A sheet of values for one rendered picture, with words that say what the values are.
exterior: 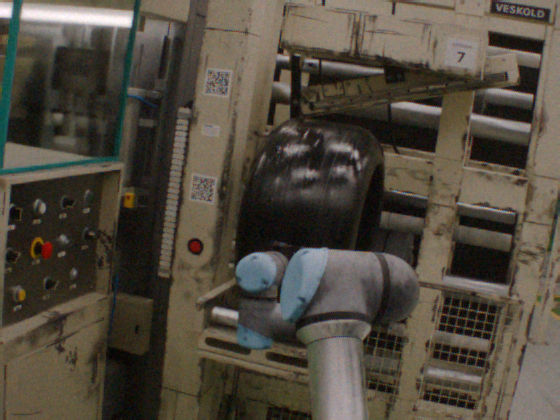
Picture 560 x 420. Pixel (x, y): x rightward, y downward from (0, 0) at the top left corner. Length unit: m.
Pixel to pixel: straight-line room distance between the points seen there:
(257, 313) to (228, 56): 0.81
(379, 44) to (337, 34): 0.13
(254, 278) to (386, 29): 1.00
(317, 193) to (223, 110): 0.40
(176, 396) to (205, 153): 0.71
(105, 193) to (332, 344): 1.10
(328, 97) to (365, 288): 1.31
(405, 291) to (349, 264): 0.10
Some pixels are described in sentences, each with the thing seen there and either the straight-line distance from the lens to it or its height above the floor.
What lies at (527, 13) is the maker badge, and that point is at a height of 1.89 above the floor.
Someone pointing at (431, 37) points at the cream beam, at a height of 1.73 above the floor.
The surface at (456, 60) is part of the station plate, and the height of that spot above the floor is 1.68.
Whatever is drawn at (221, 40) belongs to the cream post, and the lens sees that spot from 2.12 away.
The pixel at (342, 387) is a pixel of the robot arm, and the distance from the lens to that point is 1.14.
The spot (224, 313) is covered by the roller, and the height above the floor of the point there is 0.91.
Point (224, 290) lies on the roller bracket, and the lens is 2.19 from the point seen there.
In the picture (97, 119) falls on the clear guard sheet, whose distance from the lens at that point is 1.98.
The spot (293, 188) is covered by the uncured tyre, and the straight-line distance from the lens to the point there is 1.88.
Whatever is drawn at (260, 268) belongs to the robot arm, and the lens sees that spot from 1.52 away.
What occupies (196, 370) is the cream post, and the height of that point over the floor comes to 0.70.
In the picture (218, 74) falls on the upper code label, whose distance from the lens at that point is 2.11.
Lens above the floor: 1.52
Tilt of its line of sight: 9 degrees down
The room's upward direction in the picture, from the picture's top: 8 degrees clockwise
